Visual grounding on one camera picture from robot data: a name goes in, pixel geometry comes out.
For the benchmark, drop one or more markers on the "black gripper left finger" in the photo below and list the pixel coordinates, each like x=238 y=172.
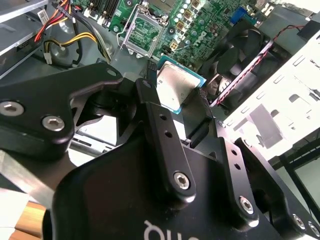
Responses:
x=50 y=95

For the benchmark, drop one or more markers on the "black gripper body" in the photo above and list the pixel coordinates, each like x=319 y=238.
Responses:
x=112 y=195

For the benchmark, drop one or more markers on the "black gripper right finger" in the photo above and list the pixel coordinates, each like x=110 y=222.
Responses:
x=197 y=115

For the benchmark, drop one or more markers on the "silver CPU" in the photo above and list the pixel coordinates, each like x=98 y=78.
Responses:
x=175 y=82

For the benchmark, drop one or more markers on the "metal socket cover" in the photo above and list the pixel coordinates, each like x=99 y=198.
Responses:
x=158 y=36

